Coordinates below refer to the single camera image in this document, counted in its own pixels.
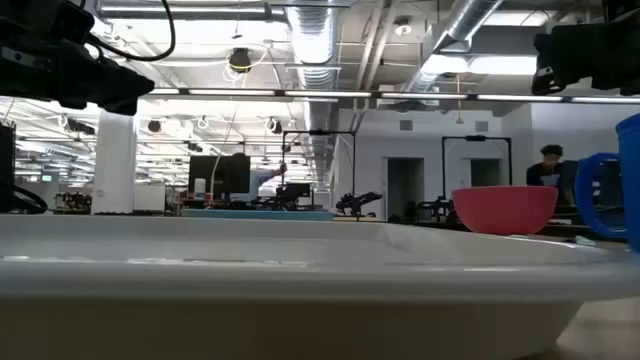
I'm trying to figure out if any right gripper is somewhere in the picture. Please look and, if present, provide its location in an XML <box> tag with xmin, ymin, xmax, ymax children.
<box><xmin>530</xmin><ymin>19</ymin><xmax>640</xmax><ymax>96</ymax></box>

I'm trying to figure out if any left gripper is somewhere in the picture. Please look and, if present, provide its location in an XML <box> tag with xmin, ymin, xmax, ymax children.
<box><xmin>24</xmin><ymin>0</ymin><xmax>156</xmax><ymax>117</ymax></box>

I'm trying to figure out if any red plastic bowl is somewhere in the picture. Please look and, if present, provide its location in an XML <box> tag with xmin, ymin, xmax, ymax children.
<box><xmin>451</xmin><ymin>185</ymin><xmax>560</xmax><ymax>236</ymax></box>

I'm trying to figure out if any blue plastic mug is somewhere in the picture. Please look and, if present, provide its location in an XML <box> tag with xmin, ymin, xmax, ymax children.
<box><xmin>573</xmin><ymin>112</ymin><xmax>640</xmax><ymax>254</ymax></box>

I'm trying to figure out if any grey plastic tray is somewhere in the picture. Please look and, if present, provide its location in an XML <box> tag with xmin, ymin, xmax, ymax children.
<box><xmin>0</xmin><ymin>214</ymin><xmax>640</xmax><ymax>360</ymax></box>

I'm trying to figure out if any person in dark top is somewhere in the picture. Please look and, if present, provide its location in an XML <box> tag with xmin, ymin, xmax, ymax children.
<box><xmin>525</xmin><ymin>144</ymin><xmax>577</xmax><ymax>207</ymax></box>

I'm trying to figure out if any black ceiling dome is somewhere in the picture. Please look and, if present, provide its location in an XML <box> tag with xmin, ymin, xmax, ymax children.
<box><xmin>228</xmin><ymin>47</ymin><xmax>253</xmax><ymax>75</ymax></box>

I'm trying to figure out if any black monitor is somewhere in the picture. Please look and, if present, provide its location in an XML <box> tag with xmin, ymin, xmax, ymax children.
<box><xmin>188</xmin><ymin>154</ymin><xmax>252</xmax><ymax>201</ymax></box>

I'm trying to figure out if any person in light top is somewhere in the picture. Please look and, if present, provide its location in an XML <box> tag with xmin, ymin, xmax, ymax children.
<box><xmin>230</xmin><ymin>152</ymin><xmax>289</xmax><ymax>204</ymax></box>

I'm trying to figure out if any long ceiling light bar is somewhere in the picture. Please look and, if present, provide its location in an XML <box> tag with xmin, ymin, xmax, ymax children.
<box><xmin>147</xmin><ymin>87</ymin><xmax>640</xmax><ymax>104</ymax></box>

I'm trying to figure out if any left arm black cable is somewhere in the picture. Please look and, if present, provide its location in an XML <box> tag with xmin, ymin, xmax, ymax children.
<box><xmin>84</xmin><ymin>0</ymin><xmax>177</xmax><ymax>63</ymax></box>

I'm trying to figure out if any slanted silver ceiling duct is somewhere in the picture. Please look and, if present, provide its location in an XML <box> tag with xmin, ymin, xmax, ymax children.
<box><xmin>404</xmin><ymin>0</ymin><xmax>504</xmax><ymax>92</ymax></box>

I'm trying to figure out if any black camera gantry frame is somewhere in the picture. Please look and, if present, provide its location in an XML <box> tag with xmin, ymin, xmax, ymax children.
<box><xmin>281</xmin><ymin>130</ymin><xmax>357</xmax><ymax>214</ymax></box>
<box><xmin>441</xmin><ymin>135</ymin><xmax>513</xmax><ymax>202</ymax></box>

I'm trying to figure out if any black upright post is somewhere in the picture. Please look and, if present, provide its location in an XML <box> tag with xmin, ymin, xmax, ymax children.
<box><xmin>0</xmin><ymin>122</ymin><xmax>17</xmax><ymax>214</ymax></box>

